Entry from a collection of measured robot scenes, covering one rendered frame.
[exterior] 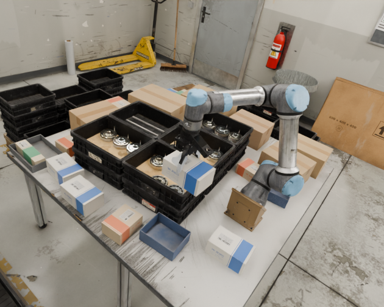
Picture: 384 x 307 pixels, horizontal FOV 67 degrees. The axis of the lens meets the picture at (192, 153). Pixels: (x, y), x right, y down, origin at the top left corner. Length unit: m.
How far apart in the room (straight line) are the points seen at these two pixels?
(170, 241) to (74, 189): 0.56
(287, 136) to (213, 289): 0.76
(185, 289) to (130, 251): 0.31
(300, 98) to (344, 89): 2.86
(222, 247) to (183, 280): 0.23
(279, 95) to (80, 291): 1.69
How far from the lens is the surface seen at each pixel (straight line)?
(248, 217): 1.60
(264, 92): 1.43
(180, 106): 2.20
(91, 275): 2.23
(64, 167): 1.76
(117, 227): 1.45
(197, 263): 1.46
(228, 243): 1.44
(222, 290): 1.41
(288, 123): 1.40
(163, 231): 1.53
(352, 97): 4.21
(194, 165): 1.25
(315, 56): 4.40
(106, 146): 1.84
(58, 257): 2.34
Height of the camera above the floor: 1.90
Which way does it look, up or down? 36 degrees down
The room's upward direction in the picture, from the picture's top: 11 degrees clockwise
